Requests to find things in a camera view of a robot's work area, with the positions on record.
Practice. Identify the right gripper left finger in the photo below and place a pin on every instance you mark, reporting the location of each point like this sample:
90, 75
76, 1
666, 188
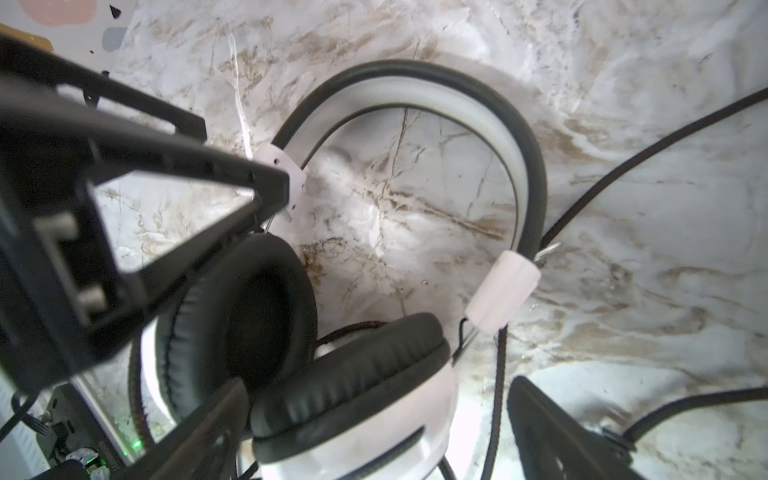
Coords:
204, 445

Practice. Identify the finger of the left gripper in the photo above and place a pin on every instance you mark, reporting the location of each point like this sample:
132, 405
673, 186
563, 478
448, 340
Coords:
112, 203

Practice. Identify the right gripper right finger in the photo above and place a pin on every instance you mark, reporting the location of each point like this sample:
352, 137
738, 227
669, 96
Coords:
552, 445

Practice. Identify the white black headphones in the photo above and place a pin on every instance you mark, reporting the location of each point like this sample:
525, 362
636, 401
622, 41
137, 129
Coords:
380, 406

